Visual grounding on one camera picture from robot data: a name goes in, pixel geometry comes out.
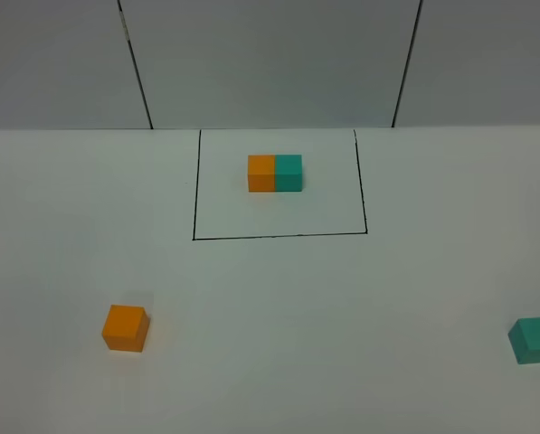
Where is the orange template block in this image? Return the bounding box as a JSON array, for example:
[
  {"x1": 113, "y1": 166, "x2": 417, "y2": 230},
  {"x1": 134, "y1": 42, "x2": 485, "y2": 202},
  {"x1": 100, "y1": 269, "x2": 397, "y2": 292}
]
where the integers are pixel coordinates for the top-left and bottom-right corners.
[{"x1": 247, "y1": 155, "x2": 276, "y2": 193}]

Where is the green template block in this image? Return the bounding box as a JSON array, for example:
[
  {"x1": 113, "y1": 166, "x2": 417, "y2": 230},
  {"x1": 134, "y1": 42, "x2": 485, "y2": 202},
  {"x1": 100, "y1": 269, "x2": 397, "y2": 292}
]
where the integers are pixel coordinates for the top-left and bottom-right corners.
[{"x1": 275, "y1": 155, "x2": 303, "y2": 192}]

